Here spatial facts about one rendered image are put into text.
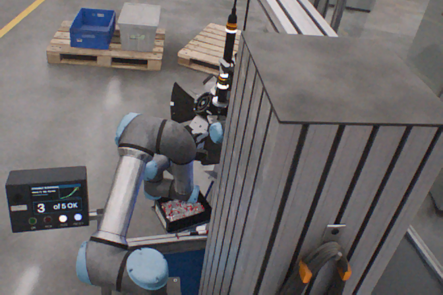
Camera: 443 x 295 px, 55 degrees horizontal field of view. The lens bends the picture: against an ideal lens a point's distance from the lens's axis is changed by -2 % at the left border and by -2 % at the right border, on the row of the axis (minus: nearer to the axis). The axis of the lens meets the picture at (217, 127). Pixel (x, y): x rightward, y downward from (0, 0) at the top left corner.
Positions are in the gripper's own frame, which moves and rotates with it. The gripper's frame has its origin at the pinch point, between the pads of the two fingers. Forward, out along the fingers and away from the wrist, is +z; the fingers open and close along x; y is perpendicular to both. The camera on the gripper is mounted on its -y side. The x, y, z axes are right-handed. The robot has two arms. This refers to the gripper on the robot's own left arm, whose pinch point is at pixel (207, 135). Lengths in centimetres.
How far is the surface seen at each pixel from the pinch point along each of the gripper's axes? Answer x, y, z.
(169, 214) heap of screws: 33.1, 4.1, -20.4
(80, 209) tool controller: 3, 6, -61
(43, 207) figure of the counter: 0, 13, -71
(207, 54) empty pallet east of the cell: 85, 185, 226
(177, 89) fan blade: 1.0, 40.7, 24.6
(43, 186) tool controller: -8, 14, -69
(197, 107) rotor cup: -3.1, 16.2, 12.2
